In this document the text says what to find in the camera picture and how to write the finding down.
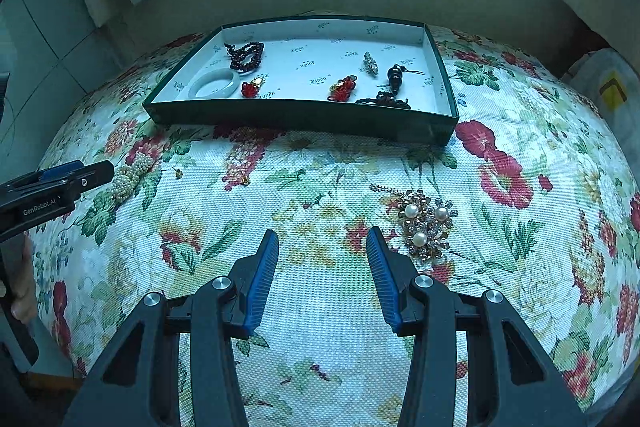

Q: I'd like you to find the white pearl bracelet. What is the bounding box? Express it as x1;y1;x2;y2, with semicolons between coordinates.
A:
108;152;155;205

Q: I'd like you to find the dark red bead bracelet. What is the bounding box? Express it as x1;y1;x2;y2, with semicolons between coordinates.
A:
223;40;266;75

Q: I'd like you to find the silver rhinestone brooch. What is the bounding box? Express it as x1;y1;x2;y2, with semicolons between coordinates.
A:
362;52;378;77

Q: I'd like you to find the dark green jewelry tray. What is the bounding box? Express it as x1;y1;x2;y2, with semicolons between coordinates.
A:
143;15;459;146

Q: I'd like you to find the person's left hand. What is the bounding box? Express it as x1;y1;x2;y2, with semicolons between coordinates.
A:
1;234;37;324

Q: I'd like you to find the white jade bangle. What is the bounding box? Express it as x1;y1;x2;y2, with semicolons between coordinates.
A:
188;68;240;100

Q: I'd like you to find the gold pearl flower brooch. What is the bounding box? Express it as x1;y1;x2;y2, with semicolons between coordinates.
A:
370;184;458;265

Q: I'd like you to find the floral bedspread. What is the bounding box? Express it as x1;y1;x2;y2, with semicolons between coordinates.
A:
30;27;639;426

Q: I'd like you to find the small red gold charm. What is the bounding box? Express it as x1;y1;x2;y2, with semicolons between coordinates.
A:
241;77;265;98

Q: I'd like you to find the red knot gold charm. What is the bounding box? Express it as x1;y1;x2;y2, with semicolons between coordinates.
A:
328;75;357;103

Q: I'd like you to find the white plastic bag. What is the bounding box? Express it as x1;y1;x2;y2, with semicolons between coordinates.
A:
561;48;640;176

